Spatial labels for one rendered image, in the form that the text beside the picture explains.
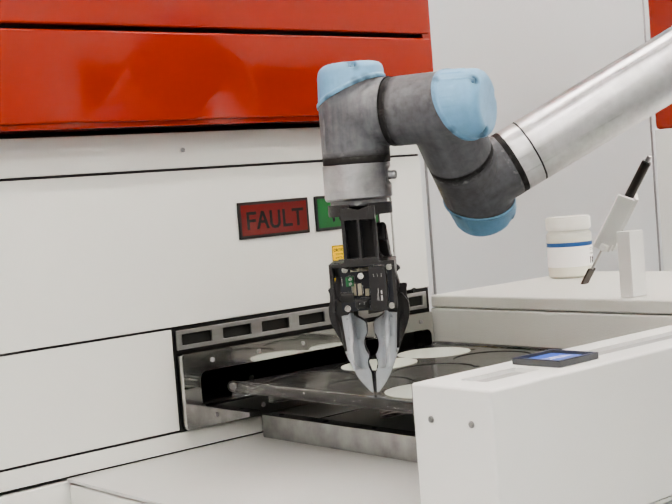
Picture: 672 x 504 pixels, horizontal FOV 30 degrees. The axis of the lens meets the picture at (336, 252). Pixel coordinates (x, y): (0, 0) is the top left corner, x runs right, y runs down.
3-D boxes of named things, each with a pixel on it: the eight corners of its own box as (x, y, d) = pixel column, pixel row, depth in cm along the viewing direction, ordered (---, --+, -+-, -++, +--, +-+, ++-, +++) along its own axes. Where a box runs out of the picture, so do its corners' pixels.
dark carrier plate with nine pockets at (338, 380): (240, 386, 158) (240, 382, 158) (433, 347, 180) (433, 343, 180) (434, 410, 131) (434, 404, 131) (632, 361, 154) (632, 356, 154)
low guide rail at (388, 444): (263, 437, 162) (261, 413, 162) (275, 434, 163) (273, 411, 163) (569, 488, 124) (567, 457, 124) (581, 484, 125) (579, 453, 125)
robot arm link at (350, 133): (372, 56, 132) (300, 66, 136) (380, 160, 133) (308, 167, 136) (401, 60, 139) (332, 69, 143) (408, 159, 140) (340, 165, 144)
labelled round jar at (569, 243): (539, 278, 198) (535, 218, 198) (568, 273, 203) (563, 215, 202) (575, 278, 193) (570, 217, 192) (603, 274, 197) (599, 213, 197)
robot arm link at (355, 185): (325, 167, 142) (397, 161, 142) (328, 207, 143) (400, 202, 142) (319, 166, 135) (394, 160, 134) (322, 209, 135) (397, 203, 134)
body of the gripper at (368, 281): (329, 319, 134) (320, 207, 134) (336, 310, 143) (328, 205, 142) (401, 314, 134) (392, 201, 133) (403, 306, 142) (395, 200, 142)
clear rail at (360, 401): (225, 392, 157) (224, 381, 157) (234, 390, 158) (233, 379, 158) (435, 418, 129) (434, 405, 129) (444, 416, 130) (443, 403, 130)
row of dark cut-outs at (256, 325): (174, 350, 157) (173, 330, 157) (424, 307, 185) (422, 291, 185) (177, 350, 156) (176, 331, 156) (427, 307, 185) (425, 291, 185)
